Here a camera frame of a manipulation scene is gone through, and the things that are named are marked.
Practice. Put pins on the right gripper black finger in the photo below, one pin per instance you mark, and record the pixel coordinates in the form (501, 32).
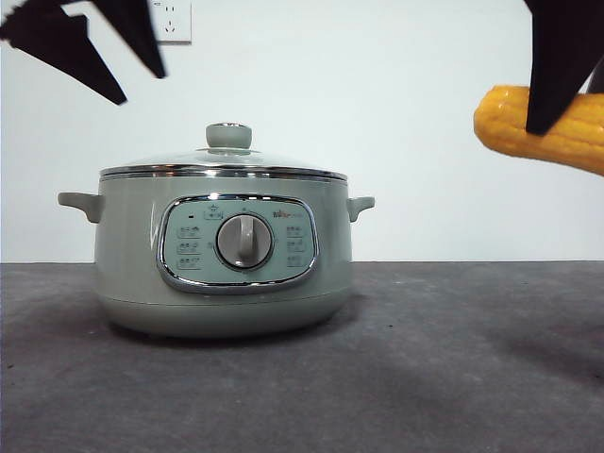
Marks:
(596, 86)
(557, 56)

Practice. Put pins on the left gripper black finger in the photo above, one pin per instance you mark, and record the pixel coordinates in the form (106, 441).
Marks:
(71, 47)
(134, 33)

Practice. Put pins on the yellow corn cob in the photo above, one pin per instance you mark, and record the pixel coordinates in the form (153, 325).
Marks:
(500, 123)

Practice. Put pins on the glass lid with green knob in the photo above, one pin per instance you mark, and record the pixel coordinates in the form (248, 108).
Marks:
(229, 138)

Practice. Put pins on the sage green electric pot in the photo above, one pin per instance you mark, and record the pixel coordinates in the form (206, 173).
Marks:
(132, 245)

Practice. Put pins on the white wall socket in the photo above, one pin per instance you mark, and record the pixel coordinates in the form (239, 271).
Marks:
(177, 23)

